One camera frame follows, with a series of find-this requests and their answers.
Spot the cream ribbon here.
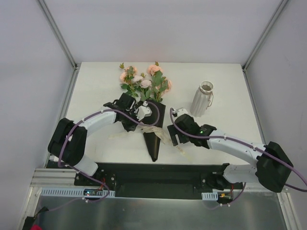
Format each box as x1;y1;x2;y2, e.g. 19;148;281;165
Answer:
108;125;192;161

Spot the black wrapping paper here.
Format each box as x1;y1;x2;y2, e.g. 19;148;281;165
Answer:
137;100;166;162

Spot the pink artificial flower bouquet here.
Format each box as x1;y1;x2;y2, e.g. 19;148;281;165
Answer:
119;62;172;103

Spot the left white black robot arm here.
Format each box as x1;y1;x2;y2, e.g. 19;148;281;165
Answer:
47;93;152;186

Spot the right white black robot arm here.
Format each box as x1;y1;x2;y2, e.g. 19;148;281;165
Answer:
167;112;293;193

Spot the white ribbed ceramic vase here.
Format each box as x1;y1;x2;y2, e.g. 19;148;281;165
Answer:
190;81;214;117

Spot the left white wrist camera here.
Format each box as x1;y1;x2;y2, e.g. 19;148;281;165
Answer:
137;101;152;121

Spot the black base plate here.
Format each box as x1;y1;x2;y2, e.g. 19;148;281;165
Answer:
46;161;243;200

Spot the right white cable duct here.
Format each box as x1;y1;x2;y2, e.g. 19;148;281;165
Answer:
201;191;218;201

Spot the white cable duct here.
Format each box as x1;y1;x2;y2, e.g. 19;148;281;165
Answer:
41;188;115;198
201;191;218;201

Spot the left aluminium corner post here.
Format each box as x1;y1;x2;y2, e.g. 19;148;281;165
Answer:
36;0;78;69

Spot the aluminium corner post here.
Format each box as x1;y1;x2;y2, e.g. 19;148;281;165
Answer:
36;0;78;69
242;0;291;73

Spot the aluminium frame rail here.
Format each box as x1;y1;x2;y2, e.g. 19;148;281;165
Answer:
30;168;76;187

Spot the left white cable duct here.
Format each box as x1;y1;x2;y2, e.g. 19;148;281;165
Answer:
41;188;115;198

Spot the right aluminium corner post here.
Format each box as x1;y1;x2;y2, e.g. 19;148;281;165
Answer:
242;0;291;73

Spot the black and red strap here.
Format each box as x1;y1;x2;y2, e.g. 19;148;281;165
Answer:
18;206;49;230

